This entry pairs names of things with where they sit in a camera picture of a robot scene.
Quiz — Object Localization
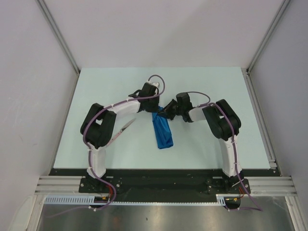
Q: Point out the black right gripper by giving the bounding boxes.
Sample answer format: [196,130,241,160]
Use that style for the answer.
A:
[156,99,183,120]

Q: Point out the blue satin napkin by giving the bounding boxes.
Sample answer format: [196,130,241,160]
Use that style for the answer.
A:
[152,113,174,149]

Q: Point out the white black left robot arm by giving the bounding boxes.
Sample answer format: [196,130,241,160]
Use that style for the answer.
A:
[80,81,163,193]

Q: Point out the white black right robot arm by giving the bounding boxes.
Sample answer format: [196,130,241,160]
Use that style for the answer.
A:
[158,92,244,193]

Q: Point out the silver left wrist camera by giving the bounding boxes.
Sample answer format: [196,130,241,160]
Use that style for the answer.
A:
[150,82,160,88]

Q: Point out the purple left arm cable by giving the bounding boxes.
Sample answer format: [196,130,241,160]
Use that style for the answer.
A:
[83,74,166,183]

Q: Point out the aluminium right corner post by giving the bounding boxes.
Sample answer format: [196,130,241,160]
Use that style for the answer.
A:
[246,0,293,73]

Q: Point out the aluminium corner post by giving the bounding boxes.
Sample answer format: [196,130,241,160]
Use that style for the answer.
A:
[246,0,293,73]
[36,0,81,74]

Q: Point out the white slotted cable duct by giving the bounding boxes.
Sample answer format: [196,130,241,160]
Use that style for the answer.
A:
[43,193,228,206]

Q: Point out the aluminium front frame rail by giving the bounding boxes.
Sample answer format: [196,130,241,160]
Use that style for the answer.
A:
[35,176,297,196]

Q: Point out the aluminium left corner post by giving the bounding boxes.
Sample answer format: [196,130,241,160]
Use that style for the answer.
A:
[36,0,81,74]

